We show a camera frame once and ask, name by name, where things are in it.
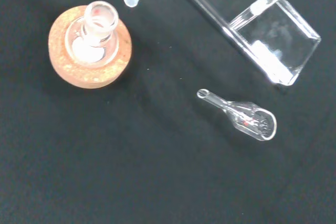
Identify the clear acrylic funnel stand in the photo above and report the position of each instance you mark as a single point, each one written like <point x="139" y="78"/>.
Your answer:
<point x="273" y="37"/>

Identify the glass weighing funnel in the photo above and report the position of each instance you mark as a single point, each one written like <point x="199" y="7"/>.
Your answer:
<point x="252" y="121"/>

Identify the glass round-bottom flask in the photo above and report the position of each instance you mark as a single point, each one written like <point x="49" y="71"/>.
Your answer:
<point x="101" y="22"/>

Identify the black cloth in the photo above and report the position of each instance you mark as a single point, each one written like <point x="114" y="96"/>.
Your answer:
<point x="131" y="155"/>

